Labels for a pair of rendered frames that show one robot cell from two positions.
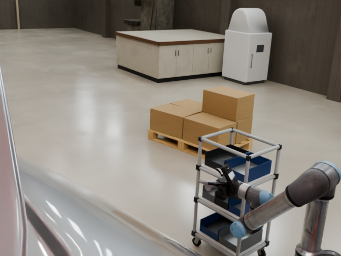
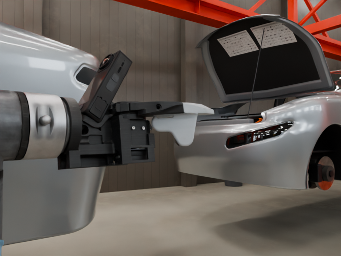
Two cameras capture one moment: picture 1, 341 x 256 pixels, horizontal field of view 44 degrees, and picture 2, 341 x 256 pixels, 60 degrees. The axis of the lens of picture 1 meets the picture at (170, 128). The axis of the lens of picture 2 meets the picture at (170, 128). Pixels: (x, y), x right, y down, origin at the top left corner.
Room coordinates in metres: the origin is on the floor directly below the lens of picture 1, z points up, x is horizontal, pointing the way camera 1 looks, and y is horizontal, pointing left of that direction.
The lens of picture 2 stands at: (1.99, -0.68, 1.20)
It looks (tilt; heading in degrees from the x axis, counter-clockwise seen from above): 1 degrees up; 99
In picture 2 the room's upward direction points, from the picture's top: straight up
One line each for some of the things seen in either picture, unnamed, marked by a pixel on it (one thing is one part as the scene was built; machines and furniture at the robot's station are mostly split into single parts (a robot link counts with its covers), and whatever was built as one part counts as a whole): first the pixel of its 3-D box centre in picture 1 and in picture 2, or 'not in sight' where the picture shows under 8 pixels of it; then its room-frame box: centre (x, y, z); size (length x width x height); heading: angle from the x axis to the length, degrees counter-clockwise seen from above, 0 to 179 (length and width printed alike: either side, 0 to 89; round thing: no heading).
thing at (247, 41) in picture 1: (247, 45); not in sight; (9.84, -1.69, 0.83); 0.84 x 0.71 x 1.66; 36
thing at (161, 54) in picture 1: (176, 53); not in sight; (10.62, -0.07, 0.46); 2.43 x 1.97 x 0.91; 126
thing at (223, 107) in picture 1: (200, 117); not in sight; (5.58, -0.41, 0.39); 1.36 x 1.04 x 0.78; 38
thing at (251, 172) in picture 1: (233, 198); not in sight; (3.05, -0.53, 0.50); 0.54 x 0.42 x 1.00; 42
